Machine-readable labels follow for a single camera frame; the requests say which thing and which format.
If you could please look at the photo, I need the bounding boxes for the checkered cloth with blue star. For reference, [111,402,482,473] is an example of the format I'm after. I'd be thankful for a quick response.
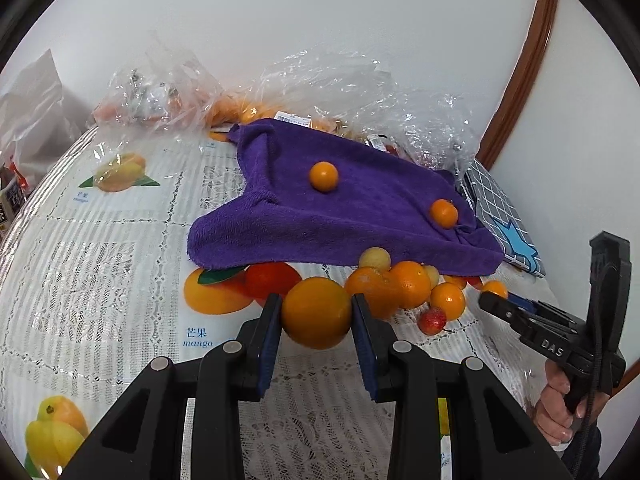
[461,159,547,279]

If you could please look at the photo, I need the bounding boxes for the person's right hand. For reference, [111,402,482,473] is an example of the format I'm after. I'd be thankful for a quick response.
[535,359,586,454]

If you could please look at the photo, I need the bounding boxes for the purple towel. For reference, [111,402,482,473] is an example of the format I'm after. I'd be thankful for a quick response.
[187,117,506,279]

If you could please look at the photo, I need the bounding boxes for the orange in plastic bag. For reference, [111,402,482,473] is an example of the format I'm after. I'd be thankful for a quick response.
[207,97,247,127]

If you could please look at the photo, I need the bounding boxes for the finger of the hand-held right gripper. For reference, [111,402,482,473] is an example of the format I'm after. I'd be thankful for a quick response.
[478,291,539,334]
[507,297,581,324]

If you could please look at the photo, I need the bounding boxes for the grey plastic bag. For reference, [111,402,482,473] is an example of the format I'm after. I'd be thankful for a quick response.
[0,48,85,183]

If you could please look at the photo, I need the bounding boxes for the red lychee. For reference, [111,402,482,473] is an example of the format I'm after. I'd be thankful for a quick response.
[417,307,448,336]

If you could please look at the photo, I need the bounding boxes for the mango printed lace tablecloth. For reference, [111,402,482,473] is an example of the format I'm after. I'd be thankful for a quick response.
[0,122,568,480]

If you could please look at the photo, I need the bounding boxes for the brown wooden door frame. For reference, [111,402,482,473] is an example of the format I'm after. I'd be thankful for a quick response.
[474,0,562,172]

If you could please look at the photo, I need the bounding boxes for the printed package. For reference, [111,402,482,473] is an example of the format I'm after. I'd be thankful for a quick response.
[0,156,32,243]

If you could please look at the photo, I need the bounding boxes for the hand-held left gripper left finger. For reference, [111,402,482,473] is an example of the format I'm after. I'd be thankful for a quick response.
[60,293,284,480]

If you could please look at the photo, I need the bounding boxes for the clear plastic bag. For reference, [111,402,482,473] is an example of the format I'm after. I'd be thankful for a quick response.
[347,87,482,177]
[207,47,398,137]
[89,30,227,135]

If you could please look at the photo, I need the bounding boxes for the large orange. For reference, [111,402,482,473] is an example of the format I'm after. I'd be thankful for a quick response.
[280,277,354,350]
[344,266,401,320]
[388,260,433,310]

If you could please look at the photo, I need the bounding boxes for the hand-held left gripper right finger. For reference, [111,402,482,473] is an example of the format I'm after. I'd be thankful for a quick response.
[352,293,576,480]

